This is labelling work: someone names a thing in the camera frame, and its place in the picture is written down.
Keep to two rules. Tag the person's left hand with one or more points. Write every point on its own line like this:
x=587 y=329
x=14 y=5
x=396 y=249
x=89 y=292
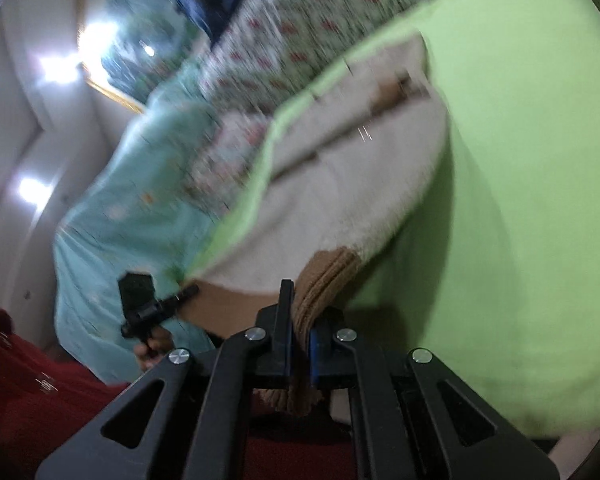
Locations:
x=149 y=353

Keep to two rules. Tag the beige knitted sweater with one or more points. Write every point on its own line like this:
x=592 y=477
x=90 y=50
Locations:
x=337 y=185

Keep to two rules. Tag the teal floral pillow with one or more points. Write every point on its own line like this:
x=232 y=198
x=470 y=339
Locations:
x=135 y=217

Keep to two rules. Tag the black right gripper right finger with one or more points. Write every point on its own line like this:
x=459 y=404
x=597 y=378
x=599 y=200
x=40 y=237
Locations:
x=412 y=417

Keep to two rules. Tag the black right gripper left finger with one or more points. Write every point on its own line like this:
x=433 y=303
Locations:
x=188 y=417

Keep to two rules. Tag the red sweater left forearm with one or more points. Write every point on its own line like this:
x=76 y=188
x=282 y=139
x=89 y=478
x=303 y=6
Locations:
x=43 y=403

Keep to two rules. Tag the light green bed sheet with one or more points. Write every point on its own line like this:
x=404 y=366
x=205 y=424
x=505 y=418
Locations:
x=498 y=271

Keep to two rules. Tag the gold framed picture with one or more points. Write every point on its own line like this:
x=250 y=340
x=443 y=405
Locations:
x=129 y=47

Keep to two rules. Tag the pink floral ruffled cushion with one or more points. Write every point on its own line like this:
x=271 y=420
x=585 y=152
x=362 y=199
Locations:
x=217 y=175

